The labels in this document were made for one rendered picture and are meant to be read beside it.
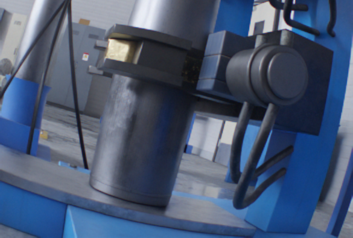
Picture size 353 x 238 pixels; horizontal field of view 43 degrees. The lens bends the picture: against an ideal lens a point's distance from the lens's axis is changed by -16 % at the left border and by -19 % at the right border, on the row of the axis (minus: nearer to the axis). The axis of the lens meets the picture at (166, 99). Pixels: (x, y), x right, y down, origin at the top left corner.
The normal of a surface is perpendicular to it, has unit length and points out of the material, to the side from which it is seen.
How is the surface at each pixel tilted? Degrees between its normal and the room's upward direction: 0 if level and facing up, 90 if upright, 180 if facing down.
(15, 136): 90
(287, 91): 90
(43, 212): 90
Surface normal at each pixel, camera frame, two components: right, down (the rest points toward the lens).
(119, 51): -0.54, -0.17
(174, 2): -0.06, -0.05
